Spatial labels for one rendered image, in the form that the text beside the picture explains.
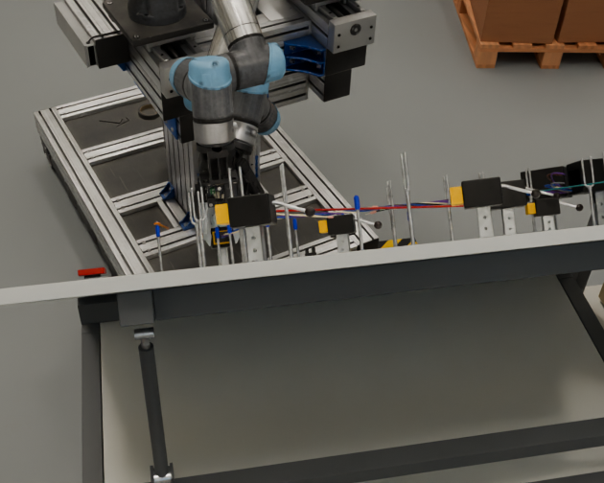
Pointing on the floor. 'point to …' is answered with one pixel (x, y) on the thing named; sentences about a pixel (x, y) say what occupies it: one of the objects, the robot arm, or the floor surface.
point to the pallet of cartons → (544, 30)
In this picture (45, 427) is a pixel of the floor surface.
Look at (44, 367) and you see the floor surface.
